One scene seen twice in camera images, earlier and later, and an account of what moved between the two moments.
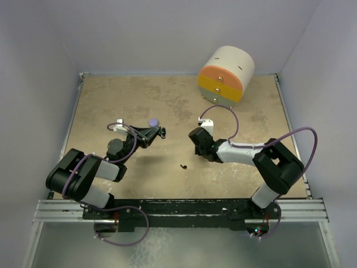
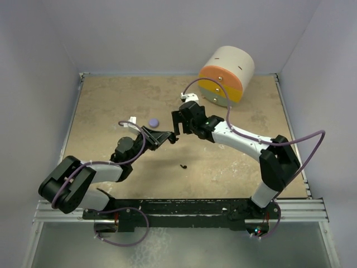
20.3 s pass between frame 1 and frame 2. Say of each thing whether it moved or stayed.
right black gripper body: moved
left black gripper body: moved
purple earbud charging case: stayed
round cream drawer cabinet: stayed
